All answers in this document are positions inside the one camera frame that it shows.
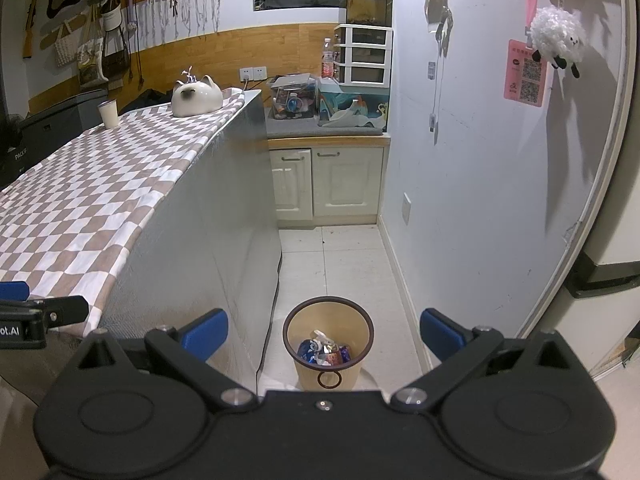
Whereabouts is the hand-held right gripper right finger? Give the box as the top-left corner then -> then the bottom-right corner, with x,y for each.
389,308 -> 577,414

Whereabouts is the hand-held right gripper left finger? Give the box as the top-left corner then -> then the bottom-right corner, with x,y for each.
74,308 -> 259,414

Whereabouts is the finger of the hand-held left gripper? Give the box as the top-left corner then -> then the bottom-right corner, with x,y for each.
0,282 -> 31,302
30,294 -> 91,331

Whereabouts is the beige trash bin brown rim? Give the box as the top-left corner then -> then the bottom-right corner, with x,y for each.
282,296 -> 376,392

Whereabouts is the dark shoulder bag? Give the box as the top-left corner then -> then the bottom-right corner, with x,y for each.
100,0 -> 132,81

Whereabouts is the silver panelled table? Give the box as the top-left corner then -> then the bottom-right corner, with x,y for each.
82,91 -> 283,396

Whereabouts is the red snack packet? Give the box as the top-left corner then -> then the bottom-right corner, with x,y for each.
320,347 -> 351,367

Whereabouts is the black printed case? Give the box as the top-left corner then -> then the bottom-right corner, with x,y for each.
0,132 -> 38,191

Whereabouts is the brown white checkered tablecloth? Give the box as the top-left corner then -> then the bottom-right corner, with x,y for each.
0,89 -> 249,338

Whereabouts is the black storage box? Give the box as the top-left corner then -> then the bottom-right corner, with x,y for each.
10,89 -> 108,161

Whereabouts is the white floor cabinet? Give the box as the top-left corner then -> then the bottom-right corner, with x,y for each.
266,119 -> 392,226

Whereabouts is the white refrigerator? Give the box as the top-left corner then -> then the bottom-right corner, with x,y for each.
520,0 -> 640,378

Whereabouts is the white cup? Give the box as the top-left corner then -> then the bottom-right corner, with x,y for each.
97,100 -> 120,129

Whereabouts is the black bag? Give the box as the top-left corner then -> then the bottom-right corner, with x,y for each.
120,89 -> 173,113

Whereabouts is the white cat-shaped ceramic pot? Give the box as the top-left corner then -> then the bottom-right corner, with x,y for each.
171,66 -> 224,119

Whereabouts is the beige tote bag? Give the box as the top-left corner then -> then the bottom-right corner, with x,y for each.
77,10 -> 108,86

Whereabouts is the teal printed box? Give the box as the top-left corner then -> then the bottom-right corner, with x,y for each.
316,80 -> 391,128

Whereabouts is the clear plastic storage box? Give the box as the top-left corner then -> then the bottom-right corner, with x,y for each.
270,74 -> 321,121

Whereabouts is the checkered tote bag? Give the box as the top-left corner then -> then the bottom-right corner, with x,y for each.
52,22 -> 76,68

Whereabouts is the pink card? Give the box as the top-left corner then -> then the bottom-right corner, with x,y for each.
503,39 -> 548,107

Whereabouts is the brown toy rifle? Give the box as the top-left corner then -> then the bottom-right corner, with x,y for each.
22,0 -> 46,58

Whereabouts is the white plastic drawer unit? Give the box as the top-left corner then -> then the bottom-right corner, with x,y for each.
333,23 -> 392,86

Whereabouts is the clear water bottle red label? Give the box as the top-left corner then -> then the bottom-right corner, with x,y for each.
321,37 -> 336,79

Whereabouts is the white plush sheep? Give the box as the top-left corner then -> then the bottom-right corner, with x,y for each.
529,5 -> 587,79

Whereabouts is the glass fish tank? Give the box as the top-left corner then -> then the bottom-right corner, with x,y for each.
338,0 -> 392,27

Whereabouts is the black floor cable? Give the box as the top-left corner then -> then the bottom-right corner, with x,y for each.
254,252 -> 284,396

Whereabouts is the white hanging charger cable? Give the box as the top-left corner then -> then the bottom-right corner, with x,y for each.
427,7 -> 453,146

